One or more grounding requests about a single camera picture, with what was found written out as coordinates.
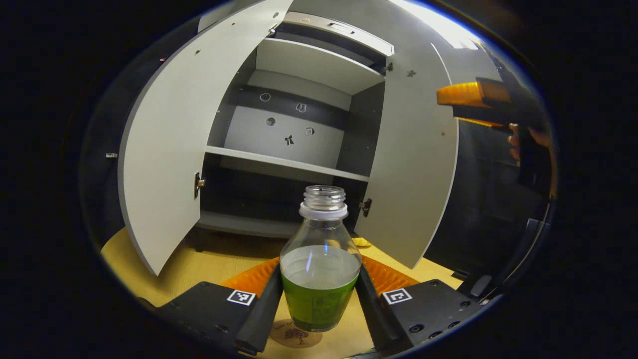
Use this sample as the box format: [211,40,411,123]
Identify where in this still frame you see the green label drink bottle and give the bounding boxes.
[279,185,362,333]

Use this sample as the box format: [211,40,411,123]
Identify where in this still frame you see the white cabinet drawer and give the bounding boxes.
[282,11,394,56]

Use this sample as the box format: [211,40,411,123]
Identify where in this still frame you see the long ceiling light panel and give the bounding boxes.
[389,0,479,50]

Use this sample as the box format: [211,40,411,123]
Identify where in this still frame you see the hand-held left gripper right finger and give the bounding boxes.
[355,255,486,356]

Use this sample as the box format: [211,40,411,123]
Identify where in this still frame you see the round brown coaster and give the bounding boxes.
[271,319,323,348]

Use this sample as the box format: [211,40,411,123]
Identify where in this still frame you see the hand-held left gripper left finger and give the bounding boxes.
[157,257,284,356]

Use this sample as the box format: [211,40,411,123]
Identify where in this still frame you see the white cabinet door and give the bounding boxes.
[118,0,295,276]
[354,42,459,270]

